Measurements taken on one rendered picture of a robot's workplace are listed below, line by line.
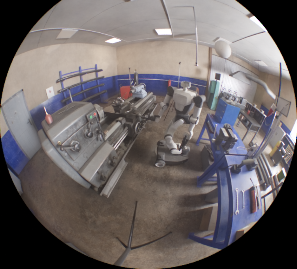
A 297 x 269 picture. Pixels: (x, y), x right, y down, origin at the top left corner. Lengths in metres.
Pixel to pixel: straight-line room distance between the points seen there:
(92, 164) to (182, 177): 1.47
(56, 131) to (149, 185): 1.49
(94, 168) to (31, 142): 3.48
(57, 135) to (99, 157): 0.52
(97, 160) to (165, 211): 1.22
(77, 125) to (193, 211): 1.90
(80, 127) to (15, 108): 3.45
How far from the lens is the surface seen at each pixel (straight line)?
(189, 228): 1.75
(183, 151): 1.74
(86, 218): 1.91
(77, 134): 0.87
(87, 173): 1.02
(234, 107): 1.80
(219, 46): 4.01
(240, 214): 1.11
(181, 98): 1.11
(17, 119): 4.05
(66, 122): 0.83
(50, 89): 3.95
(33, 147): 4.27
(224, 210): 1.21
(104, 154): 1.07
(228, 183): 1.10
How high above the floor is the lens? 1.59
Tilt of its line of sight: 32 degrees down
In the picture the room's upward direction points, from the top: straight up
